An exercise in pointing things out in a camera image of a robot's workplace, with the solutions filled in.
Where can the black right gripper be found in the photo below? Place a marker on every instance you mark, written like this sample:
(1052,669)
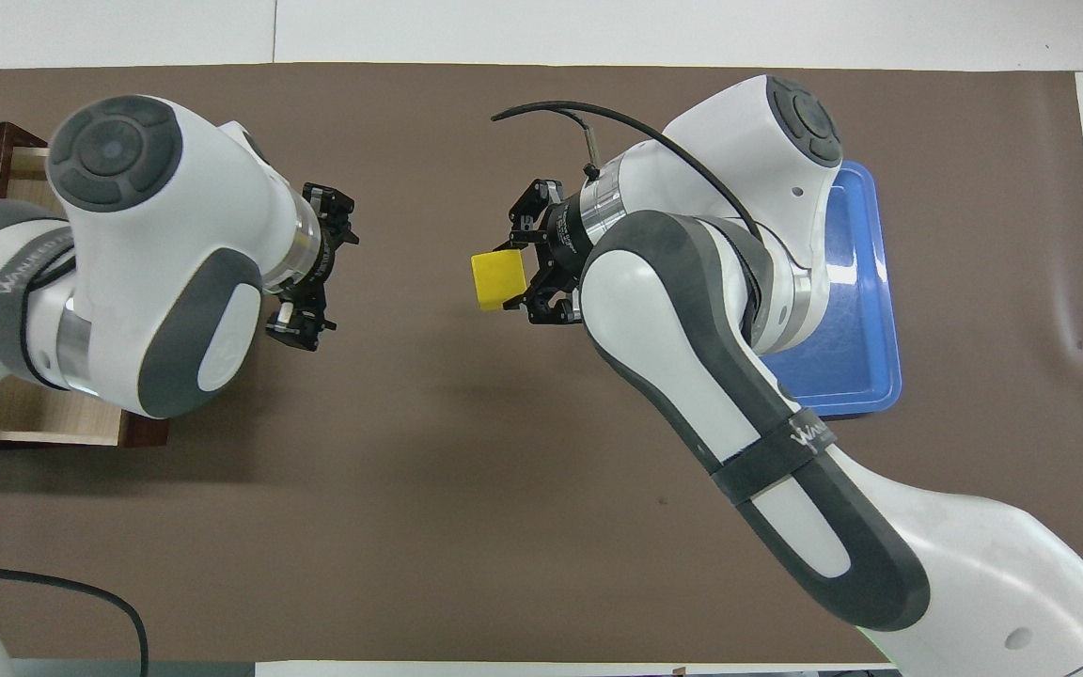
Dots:
(565,249)

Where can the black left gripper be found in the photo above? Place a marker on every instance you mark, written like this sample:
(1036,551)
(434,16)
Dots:
(325,254)

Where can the yellow cube block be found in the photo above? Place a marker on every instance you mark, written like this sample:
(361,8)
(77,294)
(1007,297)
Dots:
(497,280)

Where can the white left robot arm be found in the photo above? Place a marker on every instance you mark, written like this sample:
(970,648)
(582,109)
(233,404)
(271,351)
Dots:
(156,244)

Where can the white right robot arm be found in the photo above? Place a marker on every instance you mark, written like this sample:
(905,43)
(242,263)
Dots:
(692,329)

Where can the brown table mat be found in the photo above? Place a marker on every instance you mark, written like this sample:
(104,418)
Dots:
(429,489)

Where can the blue plastic tray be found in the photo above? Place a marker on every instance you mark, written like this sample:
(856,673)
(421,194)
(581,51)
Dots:
(866,320)

